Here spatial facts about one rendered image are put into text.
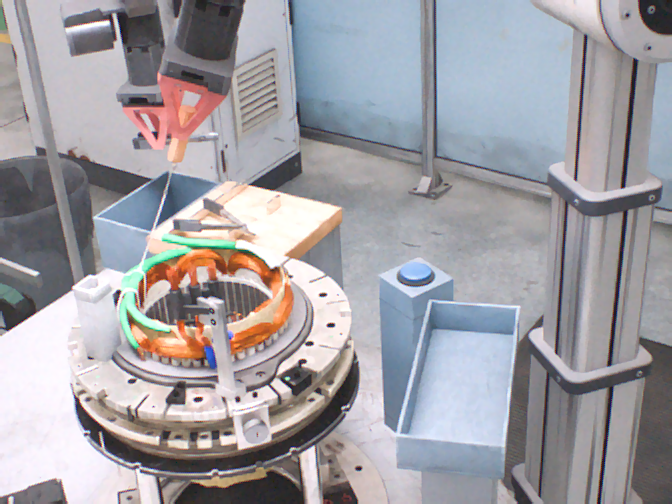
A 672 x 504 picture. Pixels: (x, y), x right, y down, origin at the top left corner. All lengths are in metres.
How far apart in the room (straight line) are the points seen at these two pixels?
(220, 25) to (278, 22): 2.71
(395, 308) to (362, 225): 2.25
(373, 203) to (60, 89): 1.25
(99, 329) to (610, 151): 0.61
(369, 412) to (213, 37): 0.72
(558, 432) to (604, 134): 0.43
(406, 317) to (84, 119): 2.75
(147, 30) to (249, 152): 2.30
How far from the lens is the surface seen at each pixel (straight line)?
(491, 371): 1.17
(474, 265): 3.32
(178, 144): 1.03
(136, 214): 1.54
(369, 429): 1.47
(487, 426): 1.10
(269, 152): 3.75
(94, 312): 1.08
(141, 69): 1.39
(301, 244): 1.35
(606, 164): 1.21
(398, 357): 1.36
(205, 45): 0.96
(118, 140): 3.83
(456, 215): 3.61
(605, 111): 1.18
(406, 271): 1.31
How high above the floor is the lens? 1.73
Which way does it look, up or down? 31 degrees down
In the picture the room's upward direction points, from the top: 4 degrees counter-clockwise
